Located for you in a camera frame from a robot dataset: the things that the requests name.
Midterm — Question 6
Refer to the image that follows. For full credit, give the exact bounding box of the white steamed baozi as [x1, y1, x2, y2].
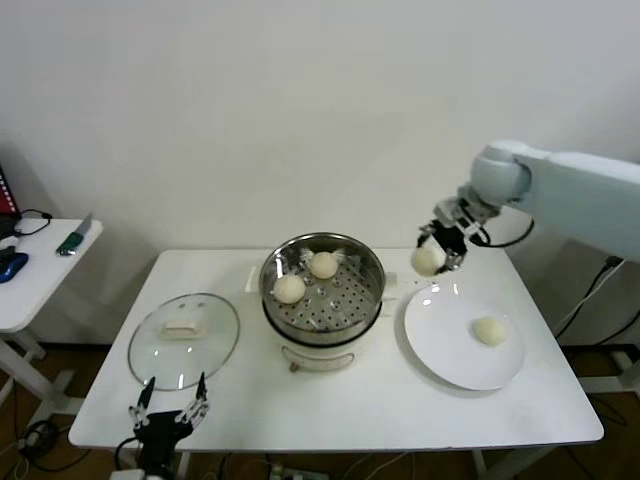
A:
[471, 316, 508, 347]
[409, 244, 445, 277]
[273, 275, 306, 304]
[305, 251, 337, 280]

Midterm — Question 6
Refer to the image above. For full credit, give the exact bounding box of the thin black looped cable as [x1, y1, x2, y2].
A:
[14, 208, 55, 237]

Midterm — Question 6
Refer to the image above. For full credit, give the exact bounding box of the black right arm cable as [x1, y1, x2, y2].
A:
[482, 207, 535, 249]

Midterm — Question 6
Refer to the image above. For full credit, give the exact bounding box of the laptop with red screen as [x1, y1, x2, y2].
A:
[0, 162, 24, 241]

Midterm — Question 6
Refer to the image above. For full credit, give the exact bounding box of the white floor power strip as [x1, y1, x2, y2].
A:
[269, 462, 324, 480]

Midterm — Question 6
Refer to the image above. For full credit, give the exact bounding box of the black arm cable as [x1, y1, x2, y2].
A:
[113, 435, 144, 471]
[482, 207, 535, 249]

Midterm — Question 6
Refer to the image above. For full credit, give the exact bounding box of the round glass pot lid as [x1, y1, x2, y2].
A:
[128, 292, 242, 392]

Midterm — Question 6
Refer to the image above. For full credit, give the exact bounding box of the large white plate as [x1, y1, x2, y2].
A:
[403, 283, 527, 392]

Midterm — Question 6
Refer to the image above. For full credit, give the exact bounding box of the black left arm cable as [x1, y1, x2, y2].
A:
[113, 435, 144, 471]

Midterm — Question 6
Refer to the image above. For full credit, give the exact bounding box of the black power cable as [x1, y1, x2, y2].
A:
[557, 264, 640, 347]

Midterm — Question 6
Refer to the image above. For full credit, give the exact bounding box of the green handled knife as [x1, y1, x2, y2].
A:
[56, 212, 96, 258]

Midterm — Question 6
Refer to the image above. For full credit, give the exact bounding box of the white side table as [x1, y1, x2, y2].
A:
[0, 218, 106, 416]

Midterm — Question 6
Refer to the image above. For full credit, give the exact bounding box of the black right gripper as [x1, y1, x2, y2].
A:
[416, 221, 470, 276]

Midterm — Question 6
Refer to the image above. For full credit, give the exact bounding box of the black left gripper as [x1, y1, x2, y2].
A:
[127, 372, 211, 480]

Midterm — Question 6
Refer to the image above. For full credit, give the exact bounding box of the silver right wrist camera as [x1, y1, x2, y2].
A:
[433, 196, 490, 246]

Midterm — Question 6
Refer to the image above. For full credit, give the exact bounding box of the stainless steel steamer basket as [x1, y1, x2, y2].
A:
[246, 231, 401, 346]

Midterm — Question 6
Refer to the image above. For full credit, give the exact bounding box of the blue computer mouse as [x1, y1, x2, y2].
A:
[0, 252, 31, 285]

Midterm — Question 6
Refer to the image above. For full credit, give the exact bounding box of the white metal floor frame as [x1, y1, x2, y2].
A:
[579, 349, 640, 396]

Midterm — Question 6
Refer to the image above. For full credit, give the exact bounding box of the white power cable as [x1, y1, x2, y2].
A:
[552, 259, 626, 335]

